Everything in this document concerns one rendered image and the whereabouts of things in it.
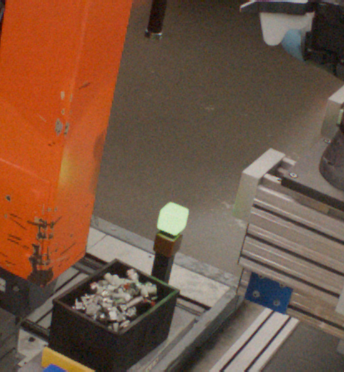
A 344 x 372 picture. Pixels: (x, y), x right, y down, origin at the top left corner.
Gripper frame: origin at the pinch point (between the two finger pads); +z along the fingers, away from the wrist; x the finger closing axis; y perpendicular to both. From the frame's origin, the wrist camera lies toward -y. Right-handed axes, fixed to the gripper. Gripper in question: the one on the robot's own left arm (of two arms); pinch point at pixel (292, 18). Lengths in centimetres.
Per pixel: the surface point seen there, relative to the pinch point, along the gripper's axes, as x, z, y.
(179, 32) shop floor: 237, -266, 93
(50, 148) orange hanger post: 55, -17, 37
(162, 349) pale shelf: 39, -31, 74
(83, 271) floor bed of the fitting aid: 109, -81, 104
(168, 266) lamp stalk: 47, -40, 63
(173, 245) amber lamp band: 46, -40, 58
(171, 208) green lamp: 48, -41, 52
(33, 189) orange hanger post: 58, -16, 45
